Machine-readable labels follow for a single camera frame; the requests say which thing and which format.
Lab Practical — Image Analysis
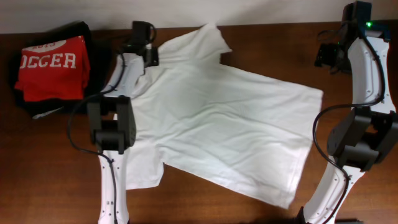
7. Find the white t-shirt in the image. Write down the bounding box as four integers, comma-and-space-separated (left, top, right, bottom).
126, 24, 323, 208

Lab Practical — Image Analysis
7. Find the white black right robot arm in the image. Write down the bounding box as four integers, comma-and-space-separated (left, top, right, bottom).
294, 1, 397, 224

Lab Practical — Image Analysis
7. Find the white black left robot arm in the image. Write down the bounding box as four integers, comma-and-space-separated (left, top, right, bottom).
87, 21, 159, 224

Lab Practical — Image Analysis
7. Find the dark navy folded garment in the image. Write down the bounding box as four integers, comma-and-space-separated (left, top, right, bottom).
86, 40, 114, 94

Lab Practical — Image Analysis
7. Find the black folded shirt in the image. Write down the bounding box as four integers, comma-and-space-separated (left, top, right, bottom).
12, 22, 94, 119

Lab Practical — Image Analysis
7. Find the red soccer folded shirt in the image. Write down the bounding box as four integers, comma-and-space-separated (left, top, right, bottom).
14, 35, 90, 102

